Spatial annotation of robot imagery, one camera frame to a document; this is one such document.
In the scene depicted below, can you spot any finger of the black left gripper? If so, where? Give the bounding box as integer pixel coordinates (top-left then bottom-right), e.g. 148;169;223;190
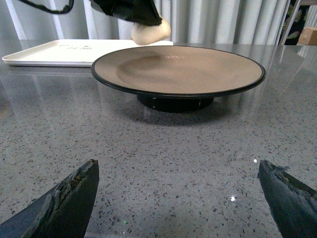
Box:
0;160;99;238

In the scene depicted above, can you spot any black cloth-covered right gripper left finger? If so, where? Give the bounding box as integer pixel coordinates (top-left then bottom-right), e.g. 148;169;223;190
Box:
91;0;162;26

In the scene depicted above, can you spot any black cable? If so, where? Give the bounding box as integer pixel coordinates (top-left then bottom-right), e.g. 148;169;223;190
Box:
24;0;75;14

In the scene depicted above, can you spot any cardboard box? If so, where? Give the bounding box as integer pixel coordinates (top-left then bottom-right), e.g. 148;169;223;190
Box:
298;27;317;46

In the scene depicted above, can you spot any tan plate with black rim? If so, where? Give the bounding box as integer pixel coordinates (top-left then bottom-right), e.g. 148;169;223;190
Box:
91;46;266;112

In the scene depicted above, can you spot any white rectangular tray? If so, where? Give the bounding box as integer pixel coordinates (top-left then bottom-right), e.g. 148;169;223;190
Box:
1;39;174;67

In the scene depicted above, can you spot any white steamed bun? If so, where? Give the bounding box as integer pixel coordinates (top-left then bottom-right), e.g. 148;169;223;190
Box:
131;18;171;46

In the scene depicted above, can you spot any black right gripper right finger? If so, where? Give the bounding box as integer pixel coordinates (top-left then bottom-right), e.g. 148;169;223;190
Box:
258;160;317;238

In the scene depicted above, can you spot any metal frame post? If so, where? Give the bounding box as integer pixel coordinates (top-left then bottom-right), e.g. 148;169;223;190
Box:
279;0;306;45

